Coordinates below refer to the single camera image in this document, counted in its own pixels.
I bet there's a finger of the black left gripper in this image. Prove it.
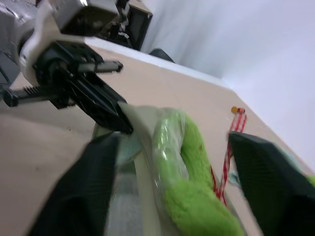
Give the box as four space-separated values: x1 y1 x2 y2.
83 72 128 116
70 78 134 135

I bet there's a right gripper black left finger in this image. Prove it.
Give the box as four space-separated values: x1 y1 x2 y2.
29 134 122 236

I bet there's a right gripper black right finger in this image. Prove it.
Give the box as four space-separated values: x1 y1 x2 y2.
228 131 315 236

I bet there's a green plush toy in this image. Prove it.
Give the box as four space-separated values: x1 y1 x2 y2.
92 102 247 236

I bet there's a green plush keychain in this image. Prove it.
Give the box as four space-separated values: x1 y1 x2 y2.
152 107 245 236

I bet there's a dark rounded chair back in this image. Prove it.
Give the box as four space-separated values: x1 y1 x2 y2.
149 48 176 64

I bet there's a black cabinet with light top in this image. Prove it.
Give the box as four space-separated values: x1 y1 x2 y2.
108 0 153 51

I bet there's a red and white striped cord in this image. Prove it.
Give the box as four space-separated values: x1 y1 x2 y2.
211 108 248 207

